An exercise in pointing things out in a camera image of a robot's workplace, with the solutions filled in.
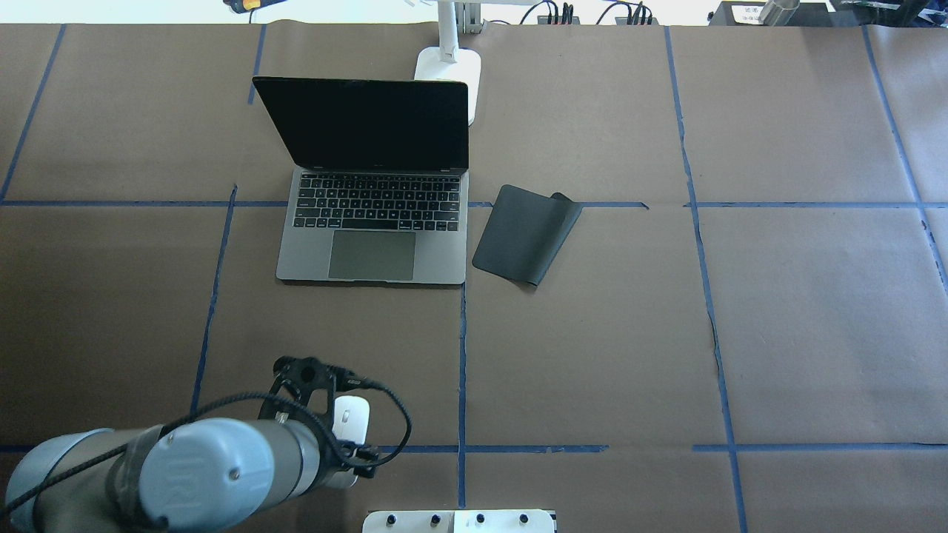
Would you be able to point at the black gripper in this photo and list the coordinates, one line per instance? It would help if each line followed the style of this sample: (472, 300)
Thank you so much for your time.
(331, 452)

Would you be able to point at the white computer mouse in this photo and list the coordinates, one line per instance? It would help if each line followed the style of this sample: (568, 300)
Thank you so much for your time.
(351, 419)

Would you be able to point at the grey laptop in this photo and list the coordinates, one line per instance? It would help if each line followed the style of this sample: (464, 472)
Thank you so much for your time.
(379, 192)

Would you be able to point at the black mouse pad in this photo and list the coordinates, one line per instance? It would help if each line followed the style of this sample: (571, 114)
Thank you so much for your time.
(524, 234)

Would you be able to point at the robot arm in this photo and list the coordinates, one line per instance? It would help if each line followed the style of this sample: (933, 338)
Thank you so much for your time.
(205, 476)

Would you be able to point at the white desk lamp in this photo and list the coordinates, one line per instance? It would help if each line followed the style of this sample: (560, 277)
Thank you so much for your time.
(448, 61)

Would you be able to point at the steel cylinder weight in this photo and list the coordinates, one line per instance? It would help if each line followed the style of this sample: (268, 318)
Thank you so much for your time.
(778, 13)

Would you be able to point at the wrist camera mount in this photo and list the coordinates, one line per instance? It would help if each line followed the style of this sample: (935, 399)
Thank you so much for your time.
(300, 378)

